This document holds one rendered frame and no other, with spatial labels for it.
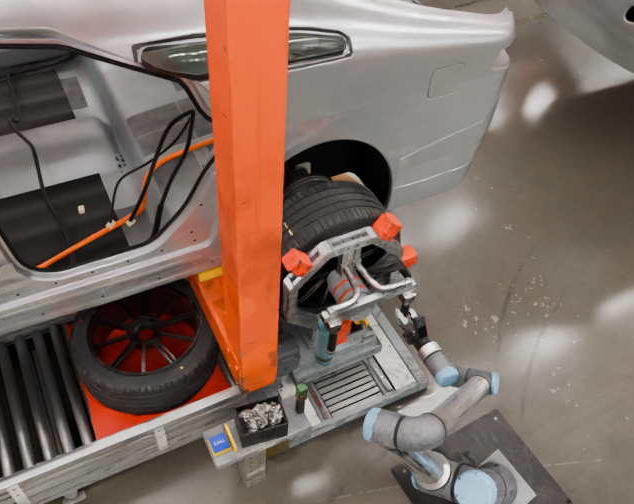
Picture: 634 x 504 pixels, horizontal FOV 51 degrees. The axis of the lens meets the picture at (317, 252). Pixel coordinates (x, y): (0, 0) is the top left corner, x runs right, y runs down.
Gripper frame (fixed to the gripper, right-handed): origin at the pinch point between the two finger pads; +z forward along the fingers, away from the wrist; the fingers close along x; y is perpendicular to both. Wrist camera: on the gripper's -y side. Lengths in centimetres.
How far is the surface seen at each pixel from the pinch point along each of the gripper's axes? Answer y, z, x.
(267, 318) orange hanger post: -20, 6, -59
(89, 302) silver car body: 4, 59, -116
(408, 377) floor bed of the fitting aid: 75, 2, 20
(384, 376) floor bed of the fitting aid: 77, 8, 9
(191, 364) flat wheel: 33, 30, -85
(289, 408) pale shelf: 38, -5, -53
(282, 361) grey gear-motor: 45, 21, -44
